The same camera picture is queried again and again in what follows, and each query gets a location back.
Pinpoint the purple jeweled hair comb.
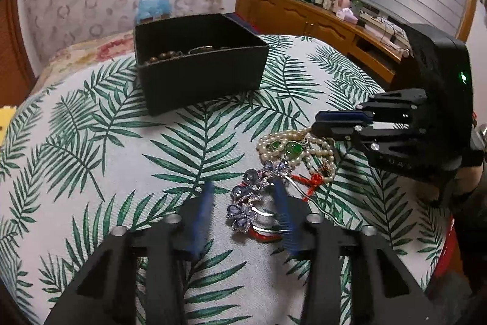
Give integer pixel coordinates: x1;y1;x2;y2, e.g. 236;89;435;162
226;156;336;243

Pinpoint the brown wooden bead bracelet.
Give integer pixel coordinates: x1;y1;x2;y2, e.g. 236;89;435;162
143;49;186;65

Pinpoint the black open jewelry box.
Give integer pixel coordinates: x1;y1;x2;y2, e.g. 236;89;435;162
134;14;269;116

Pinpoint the pink tissue box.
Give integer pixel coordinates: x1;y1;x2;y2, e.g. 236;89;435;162
336;8;358;25

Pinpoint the green jade pendant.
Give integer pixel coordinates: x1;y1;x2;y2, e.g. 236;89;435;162
267;141;304;159

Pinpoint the palm leaf print tablecloth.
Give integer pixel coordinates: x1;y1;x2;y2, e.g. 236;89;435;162
0;34;448;325

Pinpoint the wooden sideboard cabinet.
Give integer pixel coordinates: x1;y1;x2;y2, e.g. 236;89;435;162
235;0;400;88

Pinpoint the dark bangle in box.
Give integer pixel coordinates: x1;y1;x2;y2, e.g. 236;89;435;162
188;45;214;55

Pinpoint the yellow plush toy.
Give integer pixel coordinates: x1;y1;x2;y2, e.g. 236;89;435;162
0;106;16;144

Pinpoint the wooden louvered closet door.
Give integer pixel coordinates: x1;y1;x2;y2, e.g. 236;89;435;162
0;0;36;106

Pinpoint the floral bed cover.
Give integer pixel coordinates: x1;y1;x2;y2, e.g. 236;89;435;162
30;30;134;95

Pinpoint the blue bag on box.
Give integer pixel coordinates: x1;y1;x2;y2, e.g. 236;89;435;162
135;0;172;24

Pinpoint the red knotted cord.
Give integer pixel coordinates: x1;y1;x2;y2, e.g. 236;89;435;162
290;171;329;202

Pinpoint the white pearl necklace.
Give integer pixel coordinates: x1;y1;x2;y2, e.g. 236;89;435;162
256;127;338;183

